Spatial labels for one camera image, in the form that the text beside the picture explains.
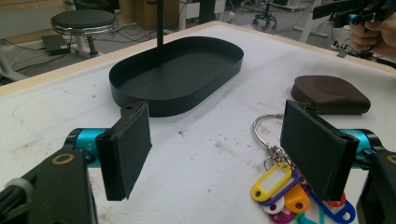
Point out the black office chair base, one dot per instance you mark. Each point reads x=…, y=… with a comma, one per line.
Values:
x=265, y=18

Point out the brown leather wallet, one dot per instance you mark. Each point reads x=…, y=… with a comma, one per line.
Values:
x=330, y=93

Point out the flat black box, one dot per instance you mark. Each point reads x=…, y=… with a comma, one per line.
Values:
x=55, y=44

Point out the white table mat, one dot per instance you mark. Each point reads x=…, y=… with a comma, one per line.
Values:
x=202, y=155

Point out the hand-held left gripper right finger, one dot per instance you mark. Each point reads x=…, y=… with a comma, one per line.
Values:
x=314, y=149

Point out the brown cardboard box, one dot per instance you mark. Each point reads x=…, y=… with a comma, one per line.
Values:
x=146, y=14

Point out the black oval tray key stand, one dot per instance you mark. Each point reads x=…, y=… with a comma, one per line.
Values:
x=177, y=81

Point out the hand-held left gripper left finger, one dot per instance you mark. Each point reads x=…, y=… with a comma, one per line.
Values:
x=124, y=149

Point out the round black stool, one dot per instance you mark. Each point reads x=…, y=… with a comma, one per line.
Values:
x=83, y=19

